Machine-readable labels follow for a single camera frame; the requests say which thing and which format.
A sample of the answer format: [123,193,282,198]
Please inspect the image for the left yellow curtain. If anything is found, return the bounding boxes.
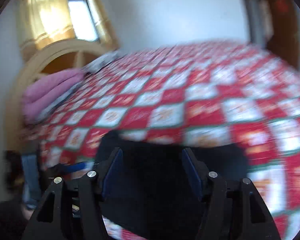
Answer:
[17,0,76,62]

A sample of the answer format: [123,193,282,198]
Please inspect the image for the dark brown door frame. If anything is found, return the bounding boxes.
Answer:
[244,0,274,48]

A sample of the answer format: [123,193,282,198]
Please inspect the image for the grey patterned pillow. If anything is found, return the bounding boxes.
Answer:
[82,50,125,74]

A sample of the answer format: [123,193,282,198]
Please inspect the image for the black pants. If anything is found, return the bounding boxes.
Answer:
[94,129,249,240]

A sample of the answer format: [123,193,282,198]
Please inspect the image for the beige and brown headboard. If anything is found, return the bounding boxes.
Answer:
[5,39,109,152]

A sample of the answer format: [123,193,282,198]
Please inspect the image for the red double happiness sticker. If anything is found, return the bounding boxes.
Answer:
[275,0,289,15]

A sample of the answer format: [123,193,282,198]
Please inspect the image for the brown wooden door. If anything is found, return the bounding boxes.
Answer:
[267,0,300,70]

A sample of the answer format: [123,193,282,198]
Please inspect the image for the window with frame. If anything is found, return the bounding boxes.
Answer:
[68,0,99,42]

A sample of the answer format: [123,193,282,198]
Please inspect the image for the folded pink blanket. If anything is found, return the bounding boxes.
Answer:
[21,68,84,124]

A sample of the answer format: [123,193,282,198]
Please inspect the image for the red checkered cartoon bedspread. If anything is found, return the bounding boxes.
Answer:
[34,41,300,239]

